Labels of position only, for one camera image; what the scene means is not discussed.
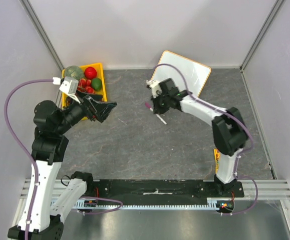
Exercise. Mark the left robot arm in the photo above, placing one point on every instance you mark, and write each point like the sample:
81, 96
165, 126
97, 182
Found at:
42, 220

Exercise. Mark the yellow framed whiteboard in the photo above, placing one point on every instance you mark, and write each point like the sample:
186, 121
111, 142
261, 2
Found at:
196, 74

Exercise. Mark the white cable duct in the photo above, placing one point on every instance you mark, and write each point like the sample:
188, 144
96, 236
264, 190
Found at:
210, 205

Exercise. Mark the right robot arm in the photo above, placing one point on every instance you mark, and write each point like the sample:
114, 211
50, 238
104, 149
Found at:
228, 128

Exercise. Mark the green melon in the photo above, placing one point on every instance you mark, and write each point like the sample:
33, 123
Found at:
74, 71

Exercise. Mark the yellow candy packet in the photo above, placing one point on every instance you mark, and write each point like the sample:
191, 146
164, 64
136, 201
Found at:
216, 158

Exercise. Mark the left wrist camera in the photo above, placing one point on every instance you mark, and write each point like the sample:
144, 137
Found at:
69, 87

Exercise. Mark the dark green lime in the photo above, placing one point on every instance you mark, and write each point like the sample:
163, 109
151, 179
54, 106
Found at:
96, 84

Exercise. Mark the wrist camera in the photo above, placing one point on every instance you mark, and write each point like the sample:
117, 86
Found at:
155, 88
69, 87

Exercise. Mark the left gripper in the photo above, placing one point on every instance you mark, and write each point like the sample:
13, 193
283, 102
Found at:
101, 110

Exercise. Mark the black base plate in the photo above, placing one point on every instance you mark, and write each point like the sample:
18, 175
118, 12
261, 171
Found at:
151, 192

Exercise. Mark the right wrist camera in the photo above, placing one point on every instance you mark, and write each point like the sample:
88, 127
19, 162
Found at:
155, 88

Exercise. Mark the red apple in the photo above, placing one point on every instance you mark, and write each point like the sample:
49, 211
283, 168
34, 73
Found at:
90, 73

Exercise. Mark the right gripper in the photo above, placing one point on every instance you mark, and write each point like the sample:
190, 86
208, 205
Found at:
160, 104

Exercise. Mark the yellow plastic bin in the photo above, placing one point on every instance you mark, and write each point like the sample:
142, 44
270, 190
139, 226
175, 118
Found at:
99, 68

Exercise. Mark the pink capped whiteboard marker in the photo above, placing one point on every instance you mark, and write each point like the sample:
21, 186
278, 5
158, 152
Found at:
157, 115

